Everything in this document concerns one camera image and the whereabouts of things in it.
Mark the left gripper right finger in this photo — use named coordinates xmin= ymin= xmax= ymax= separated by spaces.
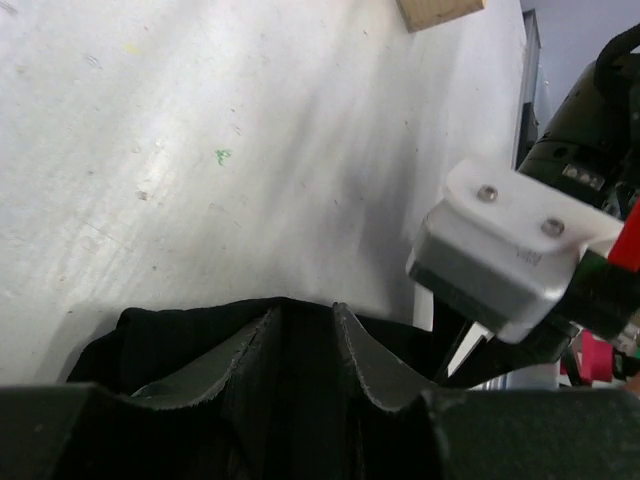
xmin=333 ymin=303 xmax=639 ymax=479

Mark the black garment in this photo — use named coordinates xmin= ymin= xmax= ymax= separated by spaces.
xmin=64 ymin=296 xmax=451 ymax=396

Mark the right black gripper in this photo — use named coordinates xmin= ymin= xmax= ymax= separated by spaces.
xmin=432 ymin=299 xmax=579 ymax=388

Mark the wooden compartment organizer box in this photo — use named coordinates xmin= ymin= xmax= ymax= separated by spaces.
xmin=396 ymin=0 xmax=487 ymax=33

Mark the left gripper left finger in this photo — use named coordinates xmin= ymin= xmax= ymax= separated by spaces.
xmin=1 ymin=309 xmax=280 ymax=479

